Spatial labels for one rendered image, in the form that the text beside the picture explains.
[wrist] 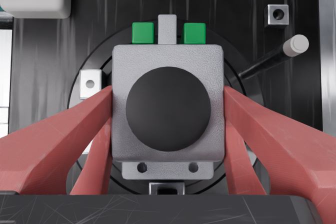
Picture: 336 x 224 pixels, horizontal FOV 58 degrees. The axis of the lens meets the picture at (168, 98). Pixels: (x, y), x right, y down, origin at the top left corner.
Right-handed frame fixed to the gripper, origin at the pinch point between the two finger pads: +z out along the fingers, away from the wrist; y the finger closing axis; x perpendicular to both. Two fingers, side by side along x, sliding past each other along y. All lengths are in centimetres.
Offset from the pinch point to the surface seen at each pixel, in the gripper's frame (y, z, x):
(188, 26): -1.1, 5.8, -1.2
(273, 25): -7.9, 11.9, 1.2
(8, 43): 15.0, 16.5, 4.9
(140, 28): 1.5, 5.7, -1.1
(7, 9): 11.4, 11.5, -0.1
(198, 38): -1.7, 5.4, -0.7
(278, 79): -8.5, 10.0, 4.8
